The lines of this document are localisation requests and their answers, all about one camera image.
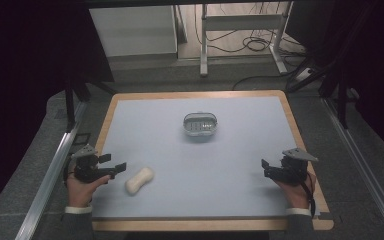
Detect person's left hand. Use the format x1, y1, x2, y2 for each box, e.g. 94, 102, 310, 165
66, 174, 112, 209

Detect dark curtain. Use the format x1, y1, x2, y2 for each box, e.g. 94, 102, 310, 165
284, 0, 384, 164
0, 0, 115, 221

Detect white soap bar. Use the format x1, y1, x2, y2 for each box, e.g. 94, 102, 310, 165
124, 166, 155, 196

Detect grey mesh basket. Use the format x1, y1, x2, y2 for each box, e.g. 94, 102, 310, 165
182, 112, 218, 137

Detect white power strip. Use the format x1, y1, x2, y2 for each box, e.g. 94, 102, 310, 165
294, 67, 315, 83

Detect white cabinet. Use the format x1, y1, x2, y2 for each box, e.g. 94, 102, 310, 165
88, 4, 179, 58

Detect person's right hand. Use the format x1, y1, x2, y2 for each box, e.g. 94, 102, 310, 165
272, 171, 317, 210

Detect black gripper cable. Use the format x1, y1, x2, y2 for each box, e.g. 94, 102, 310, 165
302, 171, 316, 219

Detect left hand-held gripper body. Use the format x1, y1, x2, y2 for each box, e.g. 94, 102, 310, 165
70, 143, 117, 184

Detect black metal stand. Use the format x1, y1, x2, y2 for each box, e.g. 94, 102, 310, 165
285, 49, 356, 130
63, 74, 118, 133

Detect aluminium rail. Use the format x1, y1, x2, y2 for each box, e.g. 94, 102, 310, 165
14, 101, 88, 240
322, 97, 384, 240

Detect black floor cables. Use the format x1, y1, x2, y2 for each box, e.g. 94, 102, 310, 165
193, 3, 309, 92

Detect white metal desk frame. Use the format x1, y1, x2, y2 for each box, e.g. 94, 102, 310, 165
199, 2, 294, 78

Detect light blue table mat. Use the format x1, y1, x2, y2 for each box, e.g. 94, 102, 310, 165
91, 96, 322, 220

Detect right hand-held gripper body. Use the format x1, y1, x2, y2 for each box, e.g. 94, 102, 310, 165
263, 147, 319, 186

